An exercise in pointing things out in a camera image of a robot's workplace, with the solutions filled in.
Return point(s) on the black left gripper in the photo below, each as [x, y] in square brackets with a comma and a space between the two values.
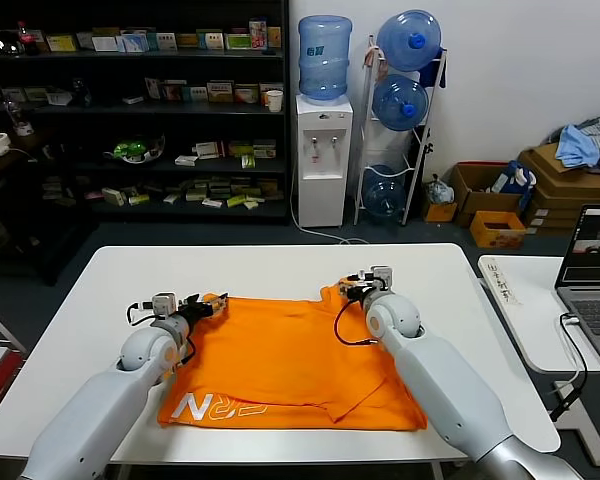
[191, 312]

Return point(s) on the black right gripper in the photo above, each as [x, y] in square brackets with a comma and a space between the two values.
[367, 292]

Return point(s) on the orange t-shirt with white print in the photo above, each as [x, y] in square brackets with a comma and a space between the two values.
[280, 360]

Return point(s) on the white water dispenser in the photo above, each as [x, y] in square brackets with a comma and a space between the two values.
[322, 199]

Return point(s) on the blue water jug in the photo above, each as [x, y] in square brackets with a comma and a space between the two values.
[400, 46]
[392, 101]
[382, 196]

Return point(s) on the white red flat box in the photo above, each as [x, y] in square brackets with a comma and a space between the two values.
[211, 203]

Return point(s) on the yellow green flat box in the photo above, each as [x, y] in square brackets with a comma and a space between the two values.
[236, 200]
[139, 199]

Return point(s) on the small yellow cardboard box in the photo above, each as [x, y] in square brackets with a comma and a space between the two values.
[437, 213]

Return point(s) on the grey plastic bag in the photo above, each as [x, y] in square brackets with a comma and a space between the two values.
[440, 191]

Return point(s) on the white green tilted box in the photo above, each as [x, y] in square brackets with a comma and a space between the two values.
[113, 196]

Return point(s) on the small orange cardboard box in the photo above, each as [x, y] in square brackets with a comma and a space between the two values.
[495, 239]

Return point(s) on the small upright green box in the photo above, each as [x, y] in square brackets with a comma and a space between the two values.
[248, 161]

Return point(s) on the open brown cardboard box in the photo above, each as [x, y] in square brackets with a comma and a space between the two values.
[480, 199]

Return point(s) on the white red medicine box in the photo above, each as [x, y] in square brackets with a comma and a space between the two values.
[210, 150]

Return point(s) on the green yellow medicine box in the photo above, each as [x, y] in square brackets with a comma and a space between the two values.
[240, 148]

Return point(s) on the green bowl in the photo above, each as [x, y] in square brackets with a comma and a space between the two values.
[130, 148]

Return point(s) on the white side table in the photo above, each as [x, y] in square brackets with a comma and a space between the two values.
[530, 325]

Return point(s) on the blue and white bag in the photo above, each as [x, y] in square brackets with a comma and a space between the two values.
[511, 180]

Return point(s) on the white paper cup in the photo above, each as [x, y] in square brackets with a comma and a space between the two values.
[274, 101]

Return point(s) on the small white green box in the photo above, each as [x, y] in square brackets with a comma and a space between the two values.
[198, 94]

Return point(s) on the yellow white medicine box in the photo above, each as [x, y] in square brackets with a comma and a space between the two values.
[220, 92]

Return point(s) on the orange green medicine box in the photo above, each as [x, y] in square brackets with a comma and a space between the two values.
[246, 93]

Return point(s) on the stacked brown cardboard boxes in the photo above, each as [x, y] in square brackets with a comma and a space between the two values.
[555, 209]

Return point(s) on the red orange medicine box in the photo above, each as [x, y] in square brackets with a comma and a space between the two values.
[173, 92]

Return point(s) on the white orange medicine box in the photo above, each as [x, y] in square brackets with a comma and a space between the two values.
[262, 89]

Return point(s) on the large flat cardboard box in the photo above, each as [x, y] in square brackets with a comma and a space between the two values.
[540, 164]

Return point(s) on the narrow white blue box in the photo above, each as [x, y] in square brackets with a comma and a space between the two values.
[152, 89]

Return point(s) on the red and white cart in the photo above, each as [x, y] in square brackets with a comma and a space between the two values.
[0, 380]

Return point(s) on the blue bottle with teal label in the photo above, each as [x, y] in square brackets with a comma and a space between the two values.
[325, 59]

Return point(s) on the beige hanging cloth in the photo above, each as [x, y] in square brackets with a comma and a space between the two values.
[371, 56]

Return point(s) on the grey laptop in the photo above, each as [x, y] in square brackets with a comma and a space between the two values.
[595, 310]

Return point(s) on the blue plastic bottle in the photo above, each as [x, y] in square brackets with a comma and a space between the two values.
[81, 94]

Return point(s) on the black shelving unit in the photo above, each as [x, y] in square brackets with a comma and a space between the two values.
[180, 55]

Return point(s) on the small bottle on white base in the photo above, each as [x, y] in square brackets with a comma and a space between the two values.
[24, 130]

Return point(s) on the light blue cloth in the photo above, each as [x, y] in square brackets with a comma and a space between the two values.
[572, 146]

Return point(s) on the orange yellow box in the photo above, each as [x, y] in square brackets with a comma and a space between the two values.
[274, 37]

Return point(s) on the flat yellow medicine box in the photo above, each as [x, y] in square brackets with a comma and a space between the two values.
[187, 40]

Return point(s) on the tall pink box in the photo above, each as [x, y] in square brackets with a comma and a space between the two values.
[258, 34]

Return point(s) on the white and blue box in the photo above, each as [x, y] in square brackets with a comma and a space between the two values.
[133, 43]

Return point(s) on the plain white medicine box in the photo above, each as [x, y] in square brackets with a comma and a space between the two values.
[105, 44]

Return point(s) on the pale small medicine box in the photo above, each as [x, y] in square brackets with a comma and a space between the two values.
[85, 40]

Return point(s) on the cola bottle red label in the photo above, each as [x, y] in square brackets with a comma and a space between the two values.
[26, 39]

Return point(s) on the dark glass bowl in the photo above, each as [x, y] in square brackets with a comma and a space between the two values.
[7, 44]

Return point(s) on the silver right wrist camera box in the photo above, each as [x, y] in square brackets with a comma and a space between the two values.
[382, 277]

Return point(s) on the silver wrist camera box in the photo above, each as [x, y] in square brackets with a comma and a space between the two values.
[162, 305]
[382, 277]

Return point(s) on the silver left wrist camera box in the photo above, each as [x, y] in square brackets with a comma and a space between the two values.
[162, 305]

